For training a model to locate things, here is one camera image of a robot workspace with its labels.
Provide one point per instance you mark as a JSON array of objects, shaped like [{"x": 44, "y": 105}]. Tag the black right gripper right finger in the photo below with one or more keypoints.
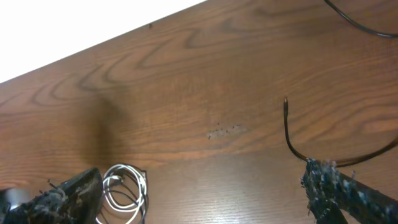
[{"x": 330, "y": 192}]

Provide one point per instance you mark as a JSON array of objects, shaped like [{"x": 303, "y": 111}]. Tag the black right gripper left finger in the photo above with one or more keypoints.
[{"x": 76, "y": 200}]

